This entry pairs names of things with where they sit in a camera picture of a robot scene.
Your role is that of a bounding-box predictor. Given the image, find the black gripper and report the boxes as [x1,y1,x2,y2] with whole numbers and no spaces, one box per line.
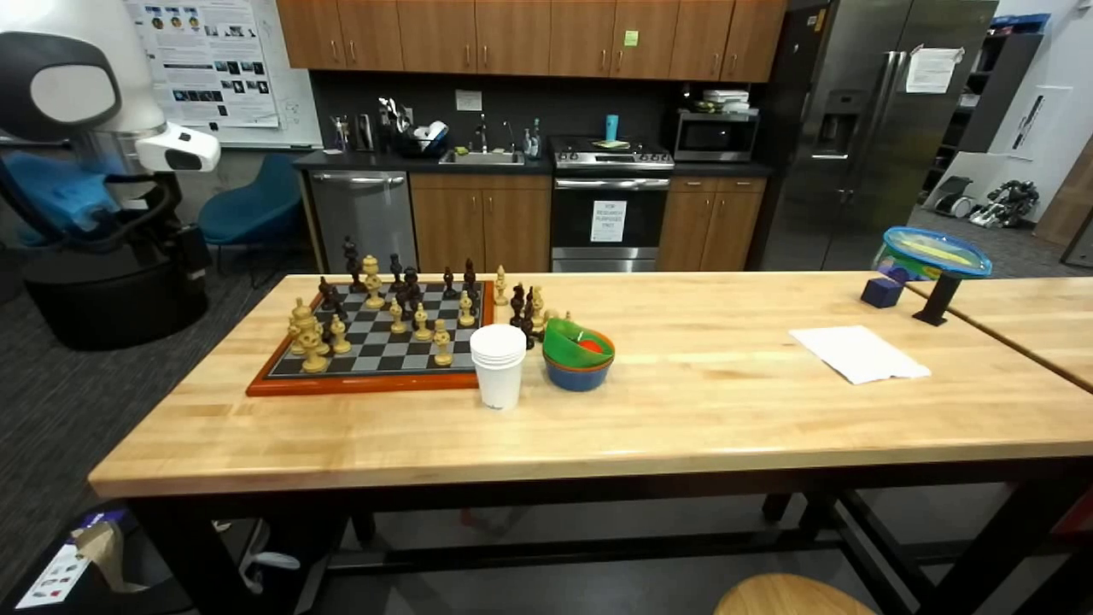
[66,166,189,259]

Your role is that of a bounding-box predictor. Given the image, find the black storage shelf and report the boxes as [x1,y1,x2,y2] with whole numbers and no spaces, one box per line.
[957,12,1048,153]

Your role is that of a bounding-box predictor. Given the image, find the round wooden stool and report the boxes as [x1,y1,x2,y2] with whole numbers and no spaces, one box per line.
[711,569,875,615]

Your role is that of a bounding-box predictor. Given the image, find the wooden upper cabinets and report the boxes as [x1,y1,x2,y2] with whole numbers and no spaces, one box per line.
[274,0,792,84]

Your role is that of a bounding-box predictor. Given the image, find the wooden lower cabinet narrow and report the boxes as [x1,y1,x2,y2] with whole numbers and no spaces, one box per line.
[654,175,767,273]

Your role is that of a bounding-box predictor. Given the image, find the black dish rack with utensils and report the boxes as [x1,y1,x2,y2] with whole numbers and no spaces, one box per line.
[372,94,456,165]

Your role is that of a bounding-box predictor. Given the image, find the box with white card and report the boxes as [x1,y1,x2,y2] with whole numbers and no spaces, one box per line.
[6,506,158,615]

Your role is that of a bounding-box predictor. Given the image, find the black plate stand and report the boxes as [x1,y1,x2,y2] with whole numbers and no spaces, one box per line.
[910,271,967,330]

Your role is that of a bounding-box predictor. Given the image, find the green plastic bowl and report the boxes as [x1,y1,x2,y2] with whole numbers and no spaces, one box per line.
[538,313,617,372]

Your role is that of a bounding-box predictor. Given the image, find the kitchen sink faucet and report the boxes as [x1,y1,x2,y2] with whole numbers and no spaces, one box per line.
[438,110,529,170]

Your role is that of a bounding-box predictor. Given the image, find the white paper cup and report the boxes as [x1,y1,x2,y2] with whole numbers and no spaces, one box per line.
[469,321,529,414]

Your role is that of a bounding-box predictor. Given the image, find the wooden framed chess board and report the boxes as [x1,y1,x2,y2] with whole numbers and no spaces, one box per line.
[241,279,498,400]

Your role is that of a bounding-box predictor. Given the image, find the small dark blue cube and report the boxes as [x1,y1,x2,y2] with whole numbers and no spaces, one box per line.
[858,266,908,312]

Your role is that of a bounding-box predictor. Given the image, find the wooden lower cabinet wide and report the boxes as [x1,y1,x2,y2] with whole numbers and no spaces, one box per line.
[407,170,557,276]

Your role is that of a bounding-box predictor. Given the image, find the white notice on refrigerator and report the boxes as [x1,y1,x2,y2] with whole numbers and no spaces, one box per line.
[901,44,967,98]

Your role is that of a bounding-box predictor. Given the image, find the white paper sheet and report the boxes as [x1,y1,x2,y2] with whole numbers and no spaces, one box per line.
[787,323,934,389]

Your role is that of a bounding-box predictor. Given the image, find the stainless steel refrigerator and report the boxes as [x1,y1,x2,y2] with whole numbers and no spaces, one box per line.
[757,0,1007,273]

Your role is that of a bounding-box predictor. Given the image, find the black round ottoman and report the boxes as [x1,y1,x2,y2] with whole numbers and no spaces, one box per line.
[21,240,216,350]

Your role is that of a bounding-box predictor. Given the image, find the blue plastic bowl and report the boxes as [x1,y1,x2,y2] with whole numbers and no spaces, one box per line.
[543,357,614,395]

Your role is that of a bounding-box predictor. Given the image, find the clutter pile on floor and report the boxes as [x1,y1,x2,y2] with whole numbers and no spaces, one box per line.
[922,175,1042,232]

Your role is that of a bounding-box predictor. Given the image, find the stainless steel oven range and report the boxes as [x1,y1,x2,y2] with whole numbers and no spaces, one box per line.
[547,136,679,276]

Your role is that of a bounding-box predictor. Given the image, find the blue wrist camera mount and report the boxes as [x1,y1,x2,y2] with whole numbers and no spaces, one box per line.
[0,151,120,234]

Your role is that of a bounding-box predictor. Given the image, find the stainless steel dishwasher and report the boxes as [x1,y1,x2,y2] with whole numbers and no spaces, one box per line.
[303,166,418,276]

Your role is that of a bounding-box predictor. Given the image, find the black metal table frame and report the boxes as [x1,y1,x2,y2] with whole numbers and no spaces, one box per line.
[120,453,1093,615]

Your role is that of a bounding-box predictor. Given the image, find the white wall poster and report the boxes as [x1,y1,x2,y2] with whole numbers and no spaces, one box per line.
[120,0,282,133]

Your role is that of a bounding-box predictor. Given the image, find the teal chair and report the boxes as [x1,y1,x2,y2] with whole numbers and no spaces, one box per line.
[193,153,307,279]

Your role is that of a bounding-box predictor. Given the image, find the white notice on oven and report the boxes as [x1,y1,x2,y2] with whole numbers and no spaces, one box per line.
[588,199,633,246]

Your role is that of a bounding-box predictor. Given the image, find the items atop microwave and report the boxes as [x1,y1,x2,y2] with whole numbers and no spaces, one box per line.
[697,84,757,115]

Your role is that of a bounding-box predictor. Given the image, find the silver microwave oven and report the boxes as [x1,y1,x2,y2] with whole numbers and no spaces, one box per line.
[669,105,763,166]

